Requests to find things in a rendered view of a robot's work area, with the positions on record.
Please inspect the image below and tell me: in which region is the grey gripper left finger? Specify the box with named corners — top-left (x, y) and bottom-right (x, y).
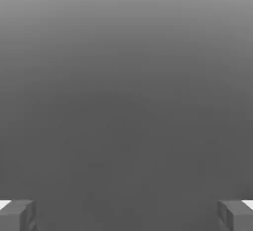
top-left (0, 199), bottom-right (38, 231)

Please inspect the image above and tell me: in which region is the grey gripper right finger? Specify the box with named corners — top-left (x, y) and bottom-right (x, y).
top-left (216, 199), bottom-right (253, 231)

